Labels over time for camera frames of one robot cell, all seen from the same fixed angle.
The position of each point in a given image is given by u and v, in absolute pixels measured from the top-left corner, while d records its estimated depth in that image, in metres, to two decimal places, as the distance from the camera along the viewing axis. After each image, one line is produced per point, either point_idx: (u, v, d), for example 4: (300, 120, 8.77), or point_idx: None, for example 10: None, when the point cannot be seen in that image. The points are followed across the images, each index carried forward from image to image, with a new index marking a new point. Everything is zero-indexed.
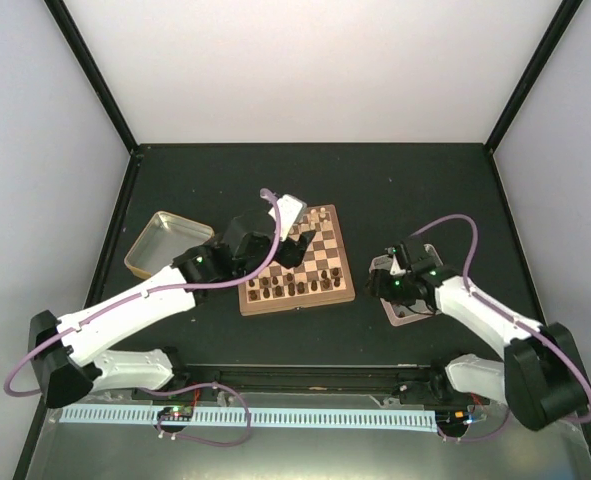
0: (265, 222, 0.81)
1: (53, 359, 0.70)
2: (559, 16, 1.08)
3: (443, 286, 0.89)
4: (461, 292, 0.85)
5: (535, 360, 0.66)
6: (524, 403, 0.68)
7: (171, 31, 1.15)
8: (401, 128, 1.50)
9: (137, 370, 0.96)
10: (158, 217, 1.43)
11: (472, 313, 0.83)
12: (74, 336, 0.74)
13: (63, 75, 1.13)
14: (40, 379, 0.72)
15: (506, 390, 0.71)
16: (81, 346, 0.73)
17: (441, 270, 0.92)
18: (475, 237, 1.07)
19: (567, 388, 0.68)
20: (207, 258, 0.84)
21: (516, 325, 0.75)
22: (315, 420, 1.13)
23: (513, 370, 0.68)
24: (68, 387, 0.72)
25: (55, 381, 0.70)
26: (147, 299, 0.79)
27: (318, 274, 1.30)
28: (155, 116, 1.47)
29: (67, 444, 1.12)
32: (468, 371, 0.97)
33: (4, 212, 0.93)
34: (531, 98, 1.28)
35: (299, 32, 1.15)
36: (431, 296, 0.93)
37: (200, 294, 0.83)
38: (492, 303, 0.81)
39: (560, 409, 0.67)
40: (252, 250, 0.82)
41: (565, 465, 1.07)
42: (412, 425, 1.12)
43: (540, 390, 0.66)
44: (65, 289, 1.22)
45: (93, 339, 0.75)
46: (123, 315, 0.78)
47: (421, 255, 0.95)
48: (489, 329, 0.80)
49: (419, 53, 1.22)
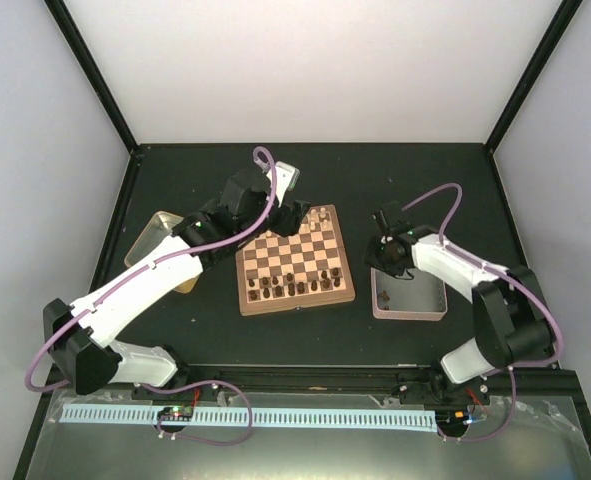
0: (260, 179, 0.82)
1: (75, 342, 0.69)
2: (559, 17, 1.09)
3: (418, 243, 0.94)
4: (435, 246, 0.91)
5: (498, 298, 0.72)
6: (491, 340, 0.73)
7: (171, 31, 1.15)
8: (401, 129, 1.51)
9: (150, 363, 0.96)
10: (157, 217, 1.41)
11: (444, 263, 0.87)
12: (91, 316, 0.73)
13: (63, 75, 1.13)
14: (63, 366, 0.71)
15: (478, 332, 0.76)
16: (100, 325, 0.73)
17: (417, 231, 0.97)
18: (457, 201, 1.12)
19: (535, 328, 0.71)
20: (206, 222, 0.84)
21: (484, 270, 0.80)
22: (315, 420, 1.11)
23: (478, 307, 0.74)
24: (94, 369, 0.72)
25: (81, 363, 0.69)
26: (156, 270, 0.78)
27: (318, 274, 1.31)
28: (155, 115, 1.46)
29: (66, 444, 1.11)
32: (457, 355, 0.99)
33: (3, 211, 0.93)
34: (530, 99, 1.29)
35: (299, 32, 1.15)
36: (409, 256, 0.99)
37: (206, 259, 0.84)
38: (463, 255, 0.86)
39: (527, 347, 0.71)
40: (250, 206, 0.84)
41: (566, 465, 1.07)
42: (413, 426, 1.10)
43: (502, 323, 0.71)
44: (66, 289, 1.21)
45: (111, 318, 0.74)
46: (135, 290, 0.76)
47: (398, 219, 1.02)
48: (459, 276, 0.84)
49: (419, 53, 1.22)
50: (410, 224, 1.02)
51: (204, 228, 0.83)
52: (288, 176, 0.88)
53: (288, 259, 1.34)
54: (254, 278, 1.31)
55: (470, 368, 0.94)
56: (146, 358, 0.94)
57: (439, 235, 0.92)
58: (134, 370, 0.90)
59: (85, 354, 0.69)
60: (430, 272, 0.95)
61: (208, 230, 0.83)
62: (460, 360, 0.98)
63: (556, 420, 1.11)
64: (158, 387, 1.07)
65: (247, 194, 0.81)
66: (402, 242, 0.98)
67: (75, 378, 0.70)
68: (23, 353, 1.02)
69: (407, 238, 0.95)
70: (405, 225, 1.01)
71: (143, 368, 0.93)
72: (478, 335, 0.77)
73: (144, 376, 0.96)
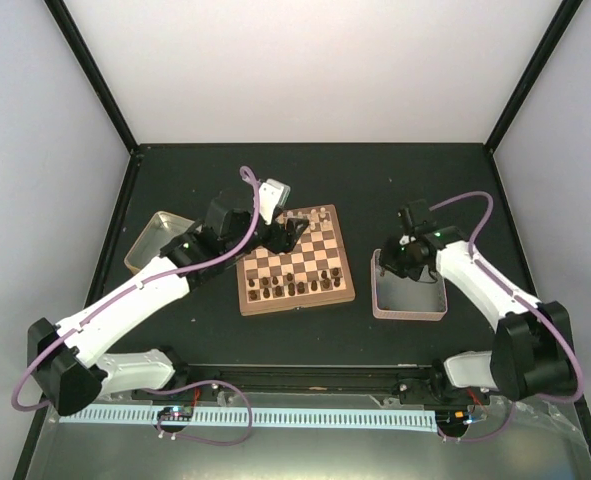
0: (245, 200, 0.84)
1: (60, 361, 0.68)
2: (560, 16, 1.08)
3: (444, 249, 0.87)
4: (464, 259, 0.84)
5: (527, 334, 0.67)
6: (506, 371, 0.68)
7: (172, 30, 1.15)
8: (401, 128, 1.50)
9: (141, 370, 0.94)
10: (157, 217, 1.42)
11: (471, 282, 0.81)
12: (77, 336, 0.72)
13: (63, 74, 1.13)
14: (48, 388, 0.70)
15: (494, 359, 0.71)
16: (86, 345, 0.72)
17: (444, 233, 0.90)
18: (489, 208, 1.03)
19: (552, 368, 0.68)
20: (193, 244, 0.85)
21: (514, 298, 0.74)
22: (315, 420, 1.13)
23: (502, 339, 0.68)
24: (79, 389, 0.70)
25: (64, 383, 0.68)
26: (143, 290, 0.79)
27: (318, 274, 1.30)
28: (155, 115, 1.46)
29: (67, 444, 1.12)
32: (462, 360, 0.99)
33: (3, 210, 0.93)
34: (530, 99, 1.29)
35: (300, 31, 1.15)
36: (431, 258, 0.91)
37: (193, 279, 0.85)
38: (492, 273, 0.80)
39: (542, 385, 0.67)
40: (235, 226, 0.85)
41: (565, 466, 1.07)
42: (413, 425, 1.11)
43: (527, 362, 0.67)
44: (66, 290, 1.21)
45: (96, 337, 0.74)
46: (123, 309, 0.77)
47: (425, 218, 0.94)
48: (485, 298, 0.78)
49: (420, 52, 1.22)
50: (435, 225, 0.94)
51: (192, 250, 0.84)
52: (277, 194, 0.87)
53: (288, 259, 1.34)
54: (254, 278, 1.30)
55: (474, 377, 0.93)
56: (137, 367, 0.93)
57: (470, 246, 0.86)
58: (123, 381, 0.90)
59: (70, 374, 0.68)
60: (450, 279, 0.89)
61: (195, 252, 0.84)
62: (465, 368, 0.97)
63: (556, 420, 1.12)
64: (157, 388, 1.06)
65: (231, 215, 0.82)
66: (427, 243, 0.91)
67: (59, 398, 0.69)
68: (24, 353, 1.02)
69: (434, 240, 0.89)
70: (432, 225, 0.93)
71: (133, 378, 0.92)
72: (493, 362, 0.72)
73: (136, 382, 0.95)
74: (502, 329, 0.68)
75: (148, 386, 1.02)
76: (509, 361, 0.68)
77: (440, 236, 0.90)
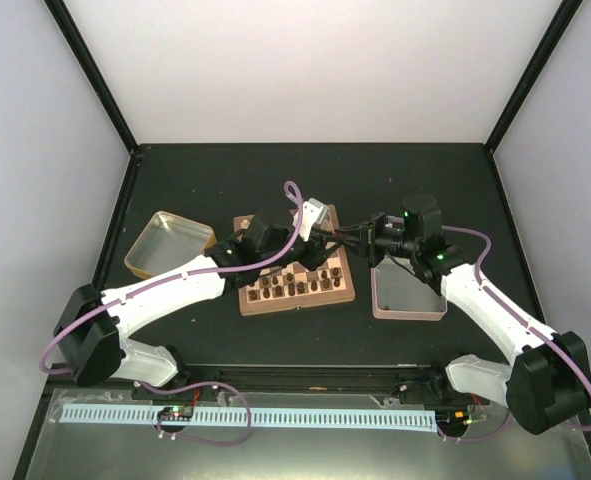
0: (285, 217, 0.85)
1: (99, 328, 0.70)
2: (560, 16, 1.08)
3: (451, 274, 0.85)
4: (472, 285, 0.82)
5: (546, 370, 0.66)
6: (526, 407, 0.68)
7: (171, 30, 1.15)
8: (401, 128, 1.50)
9: (153, 363, 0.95)
10: (158, 217, 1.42)
11: (483, 311, 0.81)
12: (120, 306, 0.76)
13: (64, 75, 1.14)
14: (75, 354, 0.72)
15: (510, 392, 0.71)
16: (126, 317, 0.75)
17: (449, 256, 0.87)
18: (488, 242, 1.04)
19: (571, 398, 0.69)
20: (234, 251, 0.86)
21: (529, 331, 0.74)
22: (315, 420, 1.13)
23: (521, 376, 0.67)
24: (104, 359, 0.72)
25: (97, 348, 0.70)
26: (187, 281, 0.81)
27: (318, 274, 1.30)
28: (154, 115, 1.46)
29: (67, 444, 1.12)
32: (467, 371, 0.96)
33: (4, 209, 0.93)
34: (530, 99, 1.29)
35: (300, 31, 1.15)
36: (434, 280, 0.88)
37: (227, 283, 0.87)
38: (504, 301, 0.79)
39: (560, 415, 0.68)
40: (272, 240, 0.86)
41: (565, 466, 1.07)
42: (413, 425, 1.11)
43: (546, 398, 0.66)
44: (65, 290, 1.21)
45: (137, 312, 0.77)
46: (164, 294, 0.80)
47: (434, 231, 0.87)
48: (497, 328, 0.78)
49: (420, 52, 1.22)
50: (442, 237, 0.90)
51: (232, 256, 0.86)
52: (316, 212, 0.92)
53: None
54: None
55: (477, 385, 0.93)
56: (150, 357, 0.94)
57: (476, 272, 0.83)
58: (134, 367, 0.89)
59: (105, 341, 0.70)
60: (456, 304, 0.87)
61: (234, 259, 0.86)
62: (469, 378, 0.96)
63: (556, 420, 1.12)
64: (157, 386, 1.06)
65: (271, 230, 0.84)
66: (431, 265, 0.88)
67: (87, 362, 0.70)
68: (25, 354, 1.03)
69: (440, 266, 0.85)
70: (438, 239, 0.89)
71: (142, 368, 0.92)
72: (509, 393, 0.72)
73: (142, 374, 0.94)
74: (521, 366, 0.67)
75: (148, 382, 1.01)
76: (529, 397, 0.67)
77: (443, 256, 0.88)
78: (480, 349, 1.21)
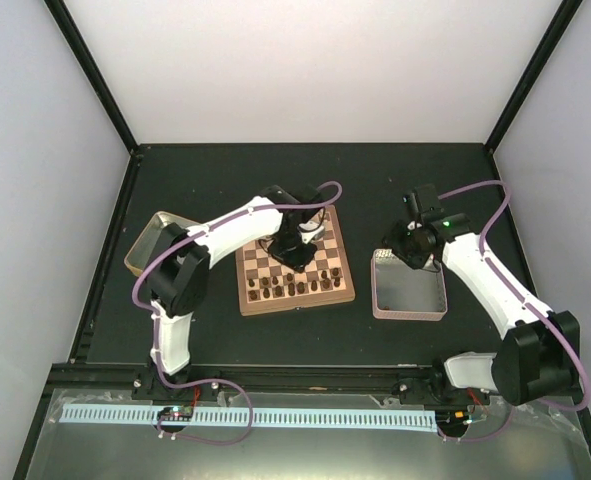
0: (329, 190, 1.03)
1: (190, 257, 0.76)
2: (560, 16, 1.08)
3: (454, 242, 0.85)
4: (474, 255, 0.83)
5: (536, 345, 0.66)
6: (511, 378, 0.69)
7: (171, 30, 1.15)
8: (401, 128, 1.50)
9: (181, 338, 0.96)
10: (157, 217, 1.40)
11: (481, 282, 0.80)
12: (205, 238, 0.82)
13: (63, 75, 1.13)
14: (164, 289, 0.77)
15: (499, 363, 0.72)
16: (214, 245, 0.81)
17: (454, 221, 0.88)
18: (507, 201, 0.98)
19: (553, 376, 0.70)
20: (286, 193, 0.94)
21: (524, 306, 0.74)
22: (315, 420, 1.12)
23: (510, 348, 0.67)
24: (194, 287, 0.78)
25: (190, 276, 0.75)
26: (253, 217, 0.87)
27: (318, 274, 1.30)
28: (155, 115, 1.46)
29: (66, 444, 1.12)
32: (464, 365, 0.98)
33: (4, 208, 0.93)
34: (531, 98, 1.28)
35: (301, 31, 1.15)
36: (438, 246, 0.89)
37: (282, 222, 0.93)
38: (503, 273, 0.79)
39: (542, 391, 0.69)
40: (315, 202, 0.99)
41: (565, 466, 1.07)
42: (412, 425, 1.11)
43: (531, 373, 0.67)
44: (65, 290, 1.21)
45: (220, 243, 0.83)
46: (239, 226, 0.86)
47: (431, 206, 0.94)
48: (493, 301, 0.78)
49: (421, 52, 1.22)
50: (443, 213, 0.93)
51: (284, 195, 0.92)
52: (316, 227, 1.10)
53: None
54: (254, 278, 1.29)
55: (474, 380, 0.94)
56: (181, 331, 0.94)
57: (480, 241, 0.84)
58: (168, 335, 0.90)
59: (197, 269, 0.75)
60: (456, 273, 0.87)
61: (287, 198, 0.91)
62: (467, 374, 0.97)
63: (556, 420, 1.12)
64: (166, 376, 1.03)
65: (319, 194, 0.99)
66: (435, 230, 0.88)
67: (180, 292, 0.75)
68: (24, 353, 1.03)
69: (444, 232, 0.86)
70: (438, 214, 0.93)
71: (170, 340, 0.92)
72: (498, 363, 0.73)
73: (169, 348, 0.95)
74: (512, 340, 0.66)
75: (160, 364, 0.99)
76: (514, 370, 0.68)
77: (449, 224, 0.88)
78: (480, 349, 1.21)
